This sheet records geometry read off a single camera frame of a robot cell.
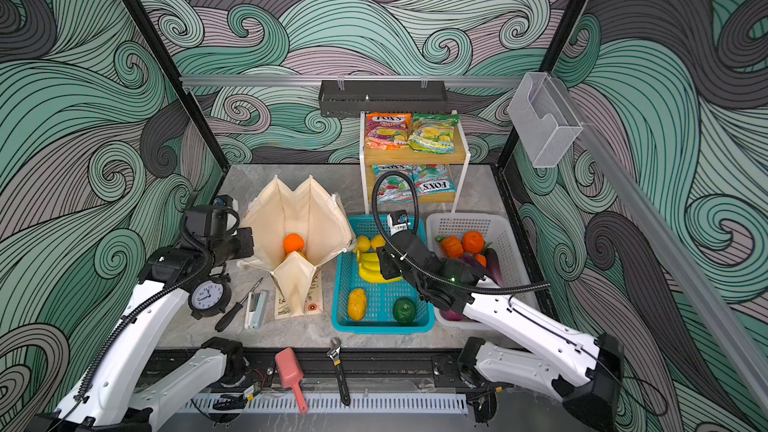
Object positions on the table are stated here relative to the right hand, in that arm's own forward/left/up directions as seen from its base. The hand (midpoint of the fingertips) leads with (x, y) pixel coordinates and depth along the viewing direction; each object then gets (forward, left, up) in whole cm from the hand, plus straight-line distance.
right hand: (386, 251), depth 72 cm
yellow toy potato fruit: (-8, +8, -16) cm, 19 cm away
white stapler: (-9, +36, -18) cm, 42 cm away
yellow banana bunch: (+3, +5, -18) cm, 18 cm away
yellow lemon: (+12, +3, -16) cm, 20 cm away
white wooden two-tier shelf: (+22, -8, +11) cm, 26 cm away
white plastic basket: (+14, -35, -16) cm, 41 cm away
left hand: (+4, +35, +2) cm, 35 cm away
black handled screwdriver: (-10, +43, -19) cm, 48 cm away
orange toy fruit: (+11, +29, -16) cm, 35 cm away
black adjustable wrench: (-20, +13, -20) cm, 31 cm away
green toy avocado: (-10, -5, -15) cm, 19 cm away
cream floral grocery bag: (+16, +22, -7) cm, 28 cm away
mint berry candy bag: (+22, -3, -2) cm, 22 cm away
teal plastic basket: (-7, +5, -20) cm, 22 cm away
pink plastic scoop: (-24, +23, -18) cm, 38 cm away
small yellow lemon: (+10, +7, -15) cm, 19 cm away
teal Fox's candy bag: (+27, -15, -3) cm, 31 cm away
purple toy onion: (-11, -17, -14) cm, 25 cm away
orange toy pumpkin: (+11, -27, -15) cm, 33 cm away
